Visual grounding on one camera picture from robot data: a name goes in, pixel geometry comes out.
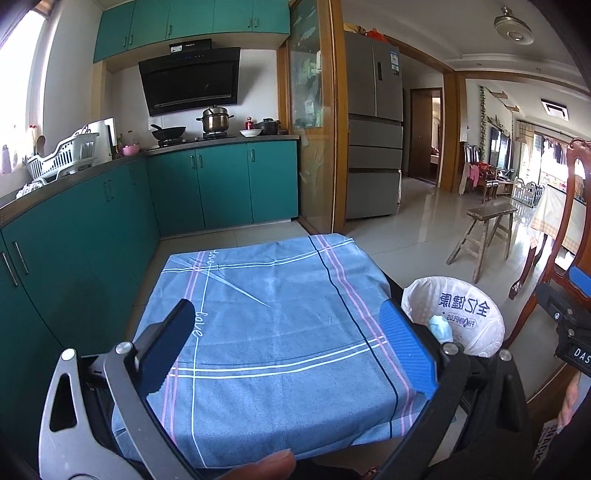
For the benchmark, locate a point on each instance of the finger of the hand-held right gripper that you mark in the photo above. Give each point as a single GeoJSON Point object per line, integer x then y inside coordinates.
{"type": "Point", "coordinates": [551, 302]}
{"type": "Point", "coordinates": [582, 284]}

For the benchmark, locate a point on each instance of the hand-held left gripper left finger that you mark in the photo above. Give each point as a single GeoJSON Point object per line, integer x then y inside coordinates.
{"type": "Point", "coordinates": [171, 337]}

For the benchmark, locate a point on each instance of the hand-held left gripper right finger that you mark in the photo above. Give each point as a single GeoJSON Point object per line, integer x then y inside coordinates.
{"type": "Point", "coordinates": [408, 346]}

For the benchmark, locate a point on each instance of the blue face mask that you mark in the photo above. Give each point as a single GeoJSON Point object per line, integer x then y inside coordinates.
{"type": "Point", "coordinates": [438, 327]}

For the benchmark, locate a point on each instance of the white lined waste bin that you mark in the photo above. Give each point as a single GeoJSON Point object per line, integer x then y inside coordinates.
{"type": "Point", "coordinates": [461, 304]}

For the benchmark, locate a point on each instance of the person's right hand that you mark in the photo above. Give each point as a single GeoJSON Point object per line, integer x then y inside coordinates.
{"type": "Point", "coordinates": [572, 401]}

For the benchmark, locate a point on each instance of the person's left hand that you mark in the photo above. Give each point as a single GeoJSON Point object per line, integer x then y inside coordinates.
{"type": "Point", "coordinates": [263, 467]}

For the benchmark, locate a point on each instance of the table with yellow cloth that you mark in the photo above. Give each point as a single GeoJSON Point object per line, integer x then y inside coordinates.
{"type": "Point", "coordinates": [554, 217]}

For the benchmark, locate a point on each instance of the carved wooden chair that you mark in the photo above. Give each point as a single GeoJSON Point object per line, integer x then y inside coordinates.
{"type": "Point", "coordinates": [572, 184]}

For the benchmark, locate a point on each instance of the white baby fence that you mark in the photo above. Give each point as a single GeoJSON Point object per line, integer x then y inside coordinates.
{"type": "Point", "coordinates": [530, 194]}

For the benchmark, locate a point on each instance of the blue checked tablecloth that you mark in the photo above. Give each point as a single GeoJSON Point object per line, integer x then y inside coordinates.
{"type": "Point", "coordinates": [277, 332]}

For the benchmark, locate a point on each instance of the wooden bench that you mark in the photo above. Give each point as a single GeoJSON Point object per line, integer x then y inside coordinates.
{"type": "Point", "coordinates": [489, 213]}

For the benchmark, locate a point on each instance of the wooden chairs with clothes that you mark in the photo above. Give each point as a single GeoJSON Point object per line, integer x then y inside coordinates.
{"type": "Point", "coordinates": [480, 175]}

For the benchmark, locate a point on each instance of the ceiling air vent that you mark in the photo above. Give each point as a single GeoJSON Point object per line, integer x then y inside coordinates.
{"type": "Point", "coordinates": [555, 107]}

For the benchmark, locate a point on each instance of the green vine garland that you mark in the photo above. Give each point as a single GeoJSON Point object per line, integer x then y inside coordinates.
{"type": "Point", "coordinates": [484, 124]}

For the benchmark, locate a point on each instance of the pink bowl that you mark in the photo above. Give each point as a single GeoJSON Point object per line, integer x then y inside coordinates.
{"type": "Point", "coordinates": [130, 150]}

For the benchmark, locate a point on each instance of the gas stove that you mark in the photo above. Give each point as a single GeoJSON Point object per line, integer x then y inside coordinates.
{"type": "Point", "coordinates": [198, 139]}

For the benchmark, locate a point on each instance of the dark stone countertop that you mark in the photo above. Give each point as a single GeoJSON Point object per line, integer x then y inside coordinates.
{"type": "Point", "coordinates": [14, 210]}

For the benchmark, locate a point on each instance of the black wok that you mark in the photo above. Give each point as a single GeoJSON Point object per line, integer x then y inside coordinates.
{"type": "Point", "coordinates": [170, 133]}

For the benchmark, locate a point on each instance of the white dish rack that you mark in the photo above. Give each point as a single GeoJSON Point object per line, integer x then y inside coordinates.
{"type": "Point", "coordinates": [64, 157]}

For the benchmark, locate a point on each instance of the white kitchen appliance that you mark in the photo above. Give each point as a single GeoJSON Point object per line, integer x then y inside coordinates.
{"type": "Point", "coordinates": [102, 138]}

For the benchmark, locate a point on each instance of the grey refrigerator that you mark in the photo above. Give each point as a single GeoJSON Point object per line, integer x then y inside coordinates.
{"type": "Point", "coordinates": [374, 138]}

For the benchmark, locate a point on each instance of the white bowl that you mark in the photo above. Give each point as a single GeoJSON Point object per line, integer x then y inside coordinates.
{"type": "Point", "coordinates": [250, 133]}

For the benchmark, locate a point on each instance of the steel stock pot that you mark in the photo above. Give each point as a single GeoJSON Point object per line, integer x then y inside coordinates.
{"type": "Point", "coordinates": [215, 121]}

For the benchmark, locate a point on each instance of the red bottle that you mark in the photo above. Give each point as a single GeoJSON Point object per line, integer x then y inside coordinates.
{"type": "Point", "coordinates": [250, 123]}

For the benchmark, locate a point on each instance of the wooden framed glass door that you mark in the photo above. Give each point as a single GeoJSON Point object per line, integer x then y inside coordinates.
{"type": "Point", "coordinates": [314, 138]}

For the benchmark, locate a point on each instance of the black casserole pot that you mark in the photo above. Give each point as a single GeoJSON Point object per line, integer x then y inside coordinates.
{"type": "Point", "coordinates": [268, 127]}

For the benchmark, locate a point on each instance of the purple bottle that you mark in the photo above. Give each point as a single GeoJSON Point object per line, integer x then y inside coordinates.
{"type": "Point", "coordinates": [6, 160]}

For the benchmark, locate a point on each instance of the black range hood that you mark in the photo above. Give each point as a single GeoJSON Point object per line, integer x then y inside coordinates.
{"type": "Point", "coordinates": [189, 81]}

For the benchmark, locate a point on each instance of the round ceiling lamp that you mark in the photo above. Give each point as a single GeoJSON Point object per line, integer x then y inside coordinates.
{"type": "Point", "coordinates": [512, 25]}

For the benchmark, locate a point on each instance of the kitchen window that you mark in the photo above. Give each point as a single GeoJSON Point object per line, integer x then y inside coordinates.
{"type": "Point", "coordinates": [18, 78]}

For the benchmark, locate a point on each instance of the teal wall cabinets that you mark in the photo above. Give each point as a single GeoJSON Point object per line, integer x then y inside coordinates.
{"type": "Point", "coordinates": [194, 21]}

